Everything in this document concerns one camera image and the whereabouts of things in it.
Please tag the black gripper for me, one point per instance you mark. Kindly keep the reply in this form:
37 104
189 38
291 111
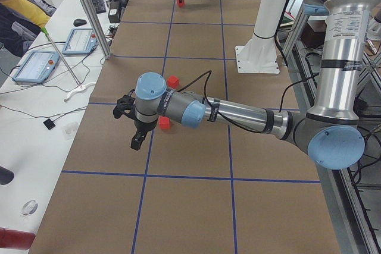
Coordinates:
143 126

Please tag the red block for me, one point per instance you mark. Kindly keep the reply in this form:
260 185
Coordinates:
164 123
180 3
173 82

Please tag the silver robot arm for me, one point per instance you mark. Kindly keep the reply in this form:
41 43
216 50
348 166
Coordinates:
327 132

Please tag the black box with label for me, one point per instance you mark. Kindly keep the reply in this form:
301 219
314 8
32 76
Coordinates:
116 8

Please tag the metal rod with hook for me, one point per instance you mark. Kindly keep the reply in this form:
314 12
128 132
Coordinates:
80 87

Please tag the small black square pad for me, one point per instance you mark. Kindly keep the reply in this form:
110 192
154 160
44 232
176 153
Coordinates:
49 124

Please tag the black computer mouse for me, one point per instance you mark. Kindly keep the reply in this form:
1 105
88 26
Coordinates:
79 22

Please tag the far teach pendant tablet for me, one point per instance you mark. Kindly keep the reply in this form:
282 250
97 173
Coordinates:
81 41

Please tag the teach pendant tablet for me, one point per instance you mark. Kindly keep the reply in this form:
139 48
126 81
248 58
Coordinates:
37 67
81 41

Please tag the near teach pendant tablet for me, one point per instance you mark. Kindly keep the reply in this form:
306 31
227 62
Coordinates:
37 67

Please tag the seated person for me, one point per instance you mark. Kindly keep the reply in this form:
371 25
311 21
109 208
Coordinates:
21 22

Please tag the red cylinder bottle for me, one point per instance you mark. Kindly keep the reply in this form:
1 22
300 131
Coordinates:
14 239

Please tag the aluminium frame post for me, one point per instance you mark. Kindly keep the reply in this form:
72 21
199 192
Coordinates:
96 25

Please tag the white pedestal column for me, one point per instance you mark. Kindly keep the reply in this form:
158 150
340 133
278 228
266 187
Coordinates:
258 55

